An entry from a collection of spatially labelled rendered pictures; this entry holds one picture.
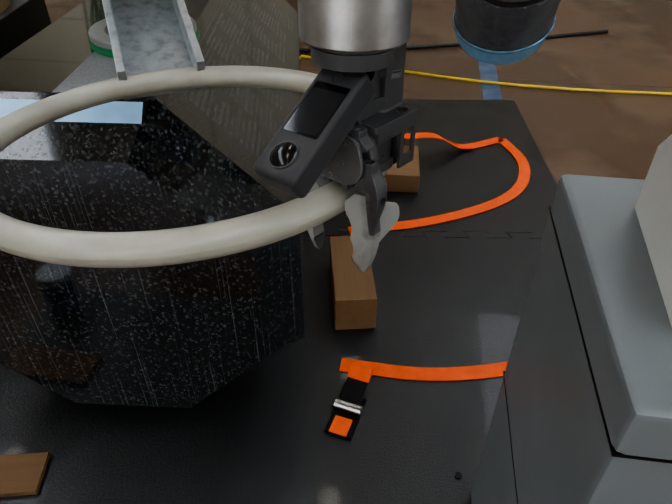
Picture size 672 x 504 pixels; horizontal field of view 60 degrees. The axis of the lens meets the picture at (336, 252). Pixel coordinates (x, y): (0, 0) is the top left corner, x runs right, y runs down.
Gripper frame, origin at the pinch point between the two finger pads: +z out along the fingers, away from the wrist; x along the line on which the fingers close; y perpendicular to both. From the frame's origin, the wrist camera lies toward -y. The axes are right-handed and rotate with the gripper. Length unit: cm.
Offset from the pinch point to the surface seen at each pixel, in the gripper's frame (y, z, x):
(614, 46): 352, 70, 80
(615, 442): 5.9, 10.9, -28.6
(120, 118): 11, 5, 58
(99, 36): 22, -2, 81
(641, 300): 19.6, 4.9, -24.7
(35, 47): 14, 1, 93
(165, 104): 18, 4, 55
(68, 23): 26, 0, 102
